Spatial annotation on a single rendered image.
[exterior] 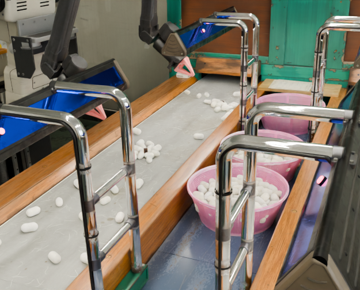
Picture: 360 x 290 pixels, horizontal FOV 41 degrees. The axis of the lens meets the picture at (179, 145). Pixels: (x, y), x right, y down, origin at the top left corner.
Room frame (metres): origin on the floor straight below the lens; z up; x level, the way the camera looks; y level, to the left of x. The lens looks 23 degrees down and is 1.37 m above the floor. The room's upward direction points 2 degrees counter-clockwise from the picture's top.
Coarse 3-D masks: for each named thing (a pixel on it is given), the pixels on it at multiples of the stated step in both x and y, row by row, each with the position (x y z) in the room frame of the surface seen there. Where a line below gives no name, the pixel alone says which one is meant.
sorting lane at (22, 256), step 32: (192, 96) 2.00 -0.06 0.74; (224, 96) 1.99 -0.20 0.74; (160, 128) 1.62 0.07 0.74; (192, 128) 1.62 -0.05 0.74; (96, 160) 1.37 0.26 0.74; (160, 160) 1.35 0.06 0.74; (64, 192) 1.16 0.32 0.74; (64, 224) 1.00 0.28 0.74; (0, 256) 0.88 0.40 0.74; (32, 256) 0.87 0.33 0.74; (64, 256) 0.87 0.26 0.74; (0, 288) 0.77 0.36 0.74; (32, 288) 0.77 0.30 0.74; (64, 288) 0.76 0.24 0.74
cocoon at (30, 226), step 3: (33, 222) 0.98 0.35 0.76; (24, 225) 0.97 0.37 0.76; (27, 225) 0.97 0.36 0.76; (30, 225) 0.97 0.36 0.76; (33, 225) 0.97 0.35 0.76; (36, 225) 0.97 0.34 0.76; (21, 228) 0.96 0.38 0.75; (24, 228) 0.96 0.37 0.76; (27, 228) 0.96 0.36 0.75; (30, 228) 0.96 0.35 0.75; (33, 228) 0.96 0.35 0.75; (36, 228) 0.97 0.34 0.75; (24, 231) 0.96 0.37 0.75; (27, 231) 0.96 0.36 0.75; (30, 231) 0.97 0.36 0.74
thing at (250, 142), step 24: (312, 120) 0.71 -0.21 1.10; (336, 120) 0.69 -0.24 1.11; (240, 144) 0.60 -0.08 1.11; (264, 144) 0.59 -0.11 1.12; (288, 144) 0.58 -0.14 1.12; (312, 144) 0.57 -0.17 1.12; (216, 168) 0.61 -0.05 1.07; (216, 192) 0.61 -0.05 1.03; (240, 192) 0.74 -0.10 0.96; (216, 216) 0.61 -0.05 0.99; (216, 240) 0.61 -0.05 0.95; (216, 264) 0.61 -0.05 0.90; (240, 264) 0.69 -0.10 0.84; (216, 288) 0.61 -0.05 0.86; (240, 288) 0.75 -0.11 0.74
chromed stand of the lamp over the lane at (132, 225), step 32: (96, 96) 0.87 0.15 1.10; (128, 128) 0.84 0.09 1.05; (128, 160) 0.84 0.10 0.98; (96, 192) 0.74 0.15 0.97; (128, 192) 0.84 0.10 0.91; (96, 224) 0.71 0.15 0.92; (128, 224) 0.82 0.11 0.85; (96, 256) 0.70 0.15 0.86; (96, 288) 0.70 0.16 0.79; (128, 288) 0.79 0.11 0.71
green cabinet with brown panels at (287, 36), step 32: (192, 0) 2.28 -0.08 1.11; (224, 0) 2.22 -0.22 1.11; (256, 0) 2.16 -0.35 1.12; (288, 0) 2.11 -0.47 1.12; (320, 0) 2.05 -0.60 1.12; (352, 0) 2.01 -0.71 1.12; (288, 32) 2.10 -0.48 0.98; (352, 32) 2.00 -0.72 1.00; (288, 64) 2.10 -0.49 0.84; (352, 64) 1.99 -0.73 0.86
